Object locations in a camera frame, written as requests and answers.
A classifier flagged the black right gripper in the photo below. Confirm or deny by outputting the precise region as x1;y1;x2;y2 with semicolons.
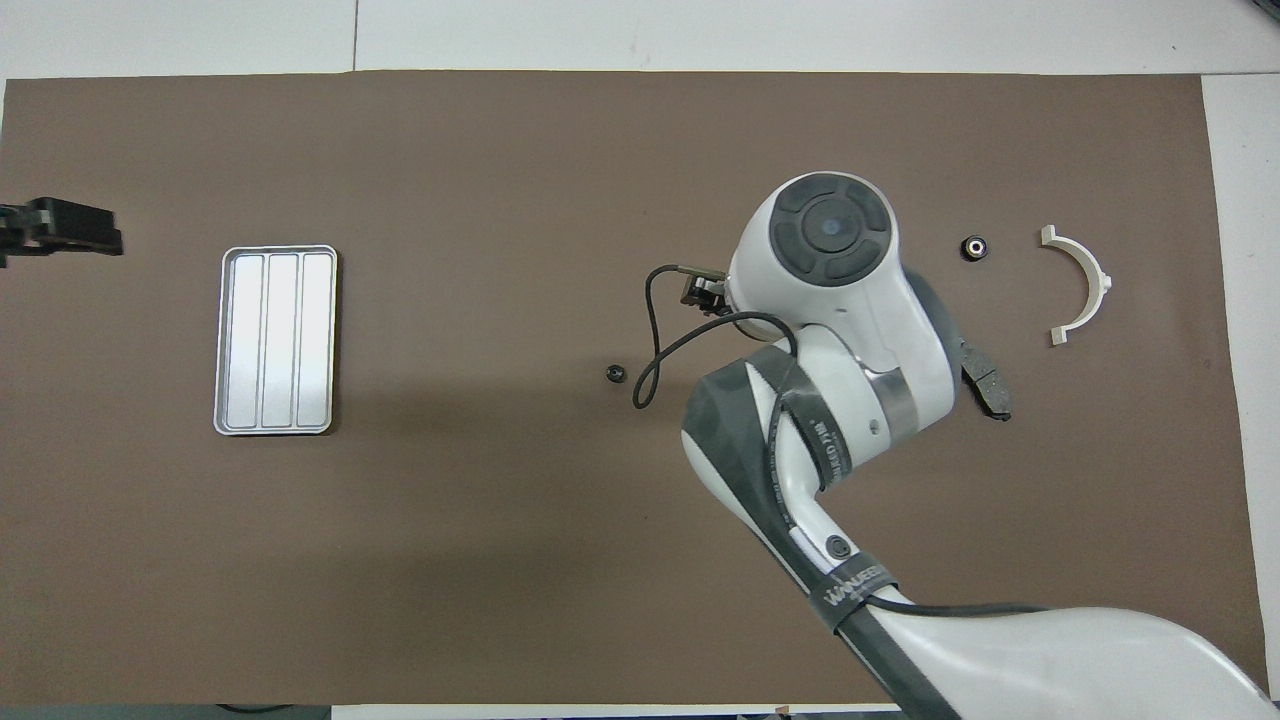
680;270;733;317

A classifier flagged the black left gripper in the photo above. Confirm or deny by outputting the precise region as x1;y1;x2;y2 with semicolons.
0;197;124;267

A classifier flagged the silver metal tray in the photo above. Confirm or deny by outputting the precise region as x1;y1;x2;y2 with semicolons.
213;245;339;437

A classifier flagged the brown table mat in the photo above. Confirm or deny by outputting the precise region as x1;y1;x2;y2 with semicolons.
0;70;1271;706

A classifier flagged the curved dark brake pad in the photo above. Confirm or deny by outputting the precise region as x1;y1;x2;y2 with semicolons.
958;335;1014;422

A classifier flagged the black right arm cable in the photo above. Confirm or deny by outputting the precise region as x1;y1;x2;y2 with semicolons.
632;262;1051;616

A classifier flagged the white curved plastic bracket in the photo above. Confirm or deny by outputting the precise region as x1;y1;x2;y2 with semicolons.
1039;225;1113;347

